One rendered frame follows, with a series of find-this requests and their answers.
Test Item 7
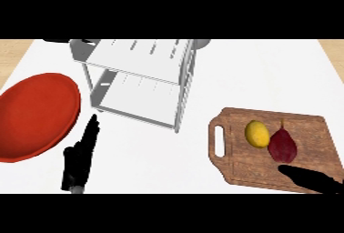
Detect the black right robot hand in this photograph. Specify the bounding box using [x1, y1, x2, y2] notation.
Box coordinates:
[277, 164, 344, 195]

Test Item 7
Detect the white tiered wire basket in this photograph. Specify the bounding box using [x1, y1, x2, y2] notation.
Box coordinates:
[69, 38, 213, 135]

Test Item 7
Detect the dark object at edge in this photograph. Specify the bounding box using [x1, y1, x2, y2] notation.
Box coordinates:
[42, 38, 72, 44]

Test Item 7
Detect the brown wooden cutting board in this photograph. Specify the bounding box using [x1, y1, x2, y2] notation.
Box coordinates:
[207, 106, 344, 195]

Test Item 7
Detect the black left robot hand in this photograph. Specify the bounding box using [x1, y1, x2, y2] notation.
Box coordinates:
[61, 113, 101, 193]

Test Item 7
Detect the red oval plate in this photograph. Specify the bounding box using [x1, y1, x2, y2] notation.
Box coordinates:
[0, 72, 83, 164]

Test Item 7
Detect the dark red pear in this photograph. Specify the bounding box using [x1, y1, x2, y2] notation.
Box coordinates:
[266, 118, 299, 164]

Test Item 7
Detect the yellow lemon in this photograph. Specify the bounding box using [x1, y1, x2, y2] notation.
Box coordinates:
[244, 119, 272, 149]

